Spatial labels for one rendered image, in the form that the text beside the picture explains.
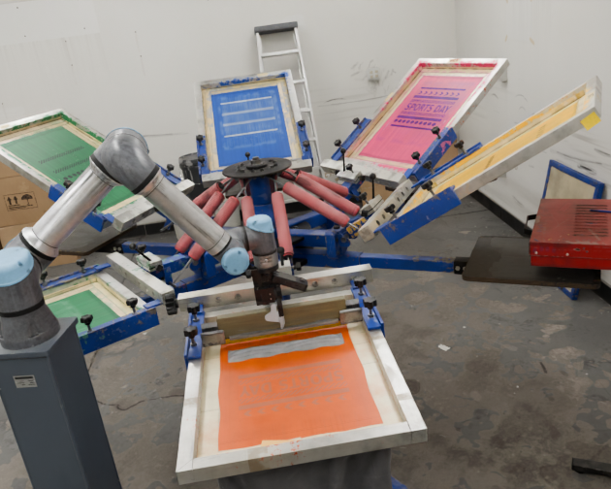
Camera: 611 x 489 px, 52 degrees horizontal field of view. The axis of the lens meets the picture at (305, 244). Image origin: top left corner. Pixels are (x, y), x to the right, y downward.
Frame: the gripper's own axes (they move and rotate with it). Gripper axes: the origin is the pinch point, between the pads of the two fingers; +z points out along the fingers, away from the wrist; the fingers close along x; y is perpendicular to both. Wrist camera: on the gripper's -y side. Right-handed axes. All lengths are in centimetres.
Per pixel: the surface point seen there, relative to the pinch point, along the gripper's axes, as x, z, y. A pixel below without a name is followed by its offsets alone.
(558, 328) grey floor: -128, 103, -156
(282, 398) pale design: 33.6, 5.2, 3.6
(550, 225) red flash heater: -20, -8, -98
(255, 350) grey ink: 7.6, 4.4, 9.9
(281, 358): 13.3, 5.2, 2.3
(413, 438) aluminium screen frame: 60, 4, -25
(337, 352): 15.1, 5.4, -14.3
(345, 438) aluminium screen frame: 59, 2, -10
